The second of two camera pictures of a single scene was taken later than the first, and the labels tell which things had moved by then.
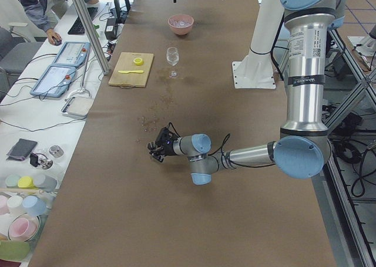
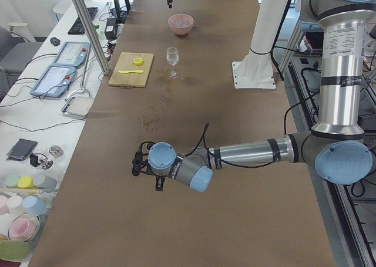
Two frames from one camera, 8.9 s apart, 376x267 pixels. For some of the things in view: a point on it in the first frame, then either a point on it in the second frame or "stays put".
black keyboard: (77, 28) stays put
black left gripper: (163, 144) to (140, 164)
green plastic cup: (11, 181) stays put
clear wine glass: (173, 58) stays put
